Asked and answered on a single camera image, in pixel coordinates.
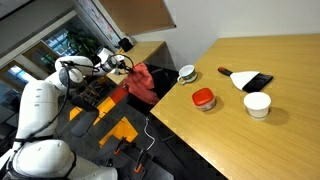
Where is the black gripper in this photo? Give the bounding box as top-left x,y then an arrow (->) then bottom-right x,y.
115,61 -> 136,76

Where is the red shirt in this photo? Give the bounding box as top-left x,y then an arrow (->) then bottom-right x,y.
124,62 -> 161,106

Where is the wooden side desk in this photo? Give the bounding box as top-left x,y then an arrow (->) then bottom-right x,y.
107,40 -> 167,86

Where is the small black box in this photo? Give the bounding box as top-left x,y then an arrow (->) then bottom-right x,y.
118,37 -> 135,54

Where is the brown pin board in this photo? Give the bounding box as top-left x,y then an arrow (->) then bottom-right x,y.
98,0 -> 177,37

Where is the white and green mug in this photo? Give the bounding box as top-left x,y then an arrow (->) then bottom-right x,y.
176,64 -> 198,85

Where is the green potted plant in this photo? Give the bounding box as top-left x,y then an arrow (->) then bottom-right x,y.
65,29 -> 102,60

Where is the black office chair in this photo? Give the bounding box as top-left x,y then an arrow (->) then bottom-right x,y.
64,94 -> 102,138

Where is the orange and black clamp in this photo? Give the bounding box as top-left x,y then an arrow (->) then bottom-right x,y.
113,136 -> 128,156
133,148 -> 148,174

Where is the red lid plastic container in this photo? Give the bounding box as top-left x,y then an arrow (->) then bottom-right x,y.
191,87 -> 217,112

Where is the black and white brush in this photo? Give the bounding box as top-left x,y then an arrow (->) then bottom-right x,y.
217,66 -> 274,94

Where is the white paper cup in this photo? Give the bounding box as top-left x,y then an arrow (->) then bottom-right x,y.
242,91 -> 272,120

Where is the white printed wall board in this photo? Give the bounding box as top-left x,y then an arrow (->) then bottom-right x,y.
74,0 -> 123,48

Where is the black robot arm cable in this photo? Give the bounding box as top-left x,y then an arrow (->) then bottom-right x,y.
13,59 -> 101,144

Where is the white cable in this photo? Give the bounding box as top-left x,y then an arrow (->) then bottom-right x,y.
143,117 -> 157,153

